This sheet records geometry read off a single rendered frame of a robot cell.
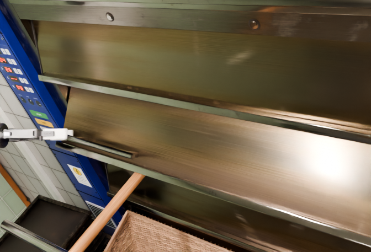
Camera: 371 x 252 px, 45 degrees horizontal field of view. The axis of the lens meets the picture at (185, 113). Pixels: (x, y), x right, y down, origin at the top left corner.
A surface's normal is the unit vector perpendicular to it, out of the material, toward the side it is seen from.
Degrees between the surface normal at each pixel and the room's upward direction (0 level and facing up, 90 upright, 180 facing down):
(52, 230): 0
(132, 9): 90
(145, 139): 45
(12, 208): 90
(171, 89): 70
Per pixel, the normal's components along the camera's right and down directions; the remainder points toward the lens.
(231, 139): -0.57, -0.08
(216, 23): -0.53, 0.64
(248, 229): -0.59, 0.34
